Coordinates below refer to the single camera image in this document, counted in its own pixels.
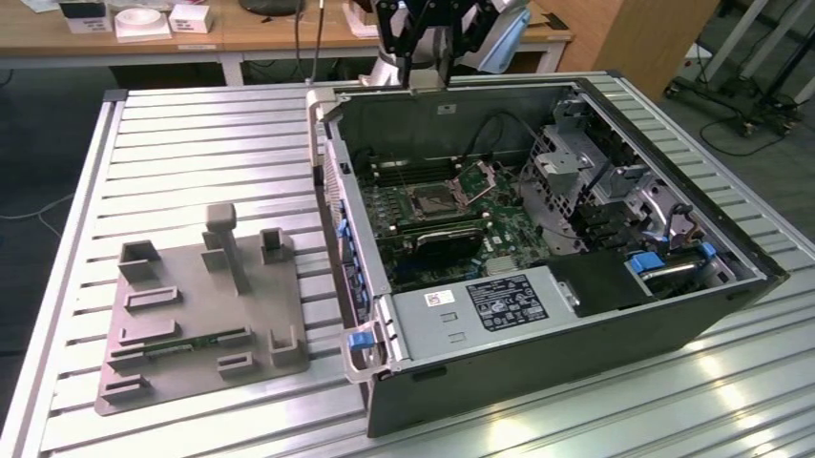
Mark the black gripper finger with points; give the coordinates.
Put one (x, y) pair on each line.
(391, 24)
(471, 24)

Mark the CPU with silver lid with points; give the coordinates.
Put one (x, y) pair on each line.
(424, 82)

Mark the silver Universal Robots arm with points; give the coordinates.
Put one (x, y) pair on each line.
(429, 50)

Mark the CPU socket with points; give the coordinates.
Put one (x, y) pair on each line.
(436, 200)

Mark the small pale open box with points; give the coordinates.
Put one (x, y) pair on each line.
(359, 21)

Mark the flat cardboard sheet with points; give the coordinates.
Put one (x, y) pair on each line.
(551, 19)

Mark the black round object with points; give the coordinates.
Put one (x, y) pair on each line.
(271, 6)

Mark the wooden desk with white legs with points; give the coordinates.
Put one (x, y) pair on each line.
(267, 33)

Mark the brown wooden cabinet panel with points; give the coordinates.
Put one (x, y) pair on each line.
(636, 38)

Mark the silver drive cage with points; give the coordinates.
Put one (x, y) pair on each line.
(560, 167)

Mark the white round holder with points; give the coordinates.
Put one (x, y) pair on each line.
(141, 26)

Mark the green motherboard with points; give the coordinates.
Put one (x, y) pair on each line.
(503, 234)

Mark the black graphics card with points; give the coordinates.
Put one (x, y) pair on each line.
(445, 248)

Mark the white wheeled stand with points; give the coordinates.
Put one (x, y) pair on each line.
(758, 102)

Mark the black and white box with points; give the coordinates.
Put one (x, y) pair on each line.
(83, 19)

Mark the small silver heat sink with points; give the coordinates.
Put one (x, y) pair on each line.
(504, 266)

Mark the blue disk carrier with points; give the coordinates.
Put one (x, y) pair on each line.
(646, 264)

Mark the grey power supply unit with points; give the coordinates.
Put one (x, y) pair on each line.
(439, 334)

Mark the grey parts rack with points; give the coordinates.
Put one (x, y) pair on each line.
(204, 310)

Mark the blue case latch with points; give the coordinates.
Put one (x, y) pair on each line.
(359, 342)

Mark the open black PC case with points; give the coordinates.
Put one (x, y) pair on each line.
(542, 381)

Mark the green RAM stick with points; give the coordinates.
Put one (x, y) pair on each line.
(172, 347)

